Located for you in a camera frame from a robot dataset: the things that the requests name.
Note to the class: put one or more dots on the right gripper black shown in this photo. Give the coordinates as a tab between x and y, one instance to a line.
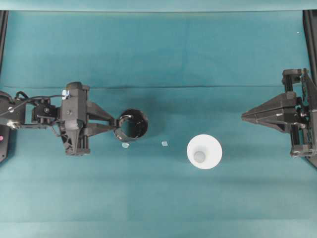
302	125

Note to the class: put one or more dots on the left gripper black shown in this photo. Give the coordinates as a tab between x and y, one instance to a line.
74	112

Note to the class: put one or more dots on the black cup holder with handle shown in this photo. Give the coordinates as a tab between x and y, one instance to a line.
131	125

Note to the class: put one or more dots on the white paper cup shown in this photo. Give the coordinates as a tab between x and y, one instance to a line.
204	151

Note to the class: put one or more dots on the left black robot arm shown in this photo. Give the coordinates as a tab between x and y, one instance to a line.
23	112

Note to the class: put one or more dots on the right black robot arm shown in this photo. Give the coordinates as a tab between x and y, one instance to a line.
295	111

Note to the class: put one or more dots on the left tape marker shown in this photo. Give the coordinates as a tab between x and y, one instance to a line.
125	145

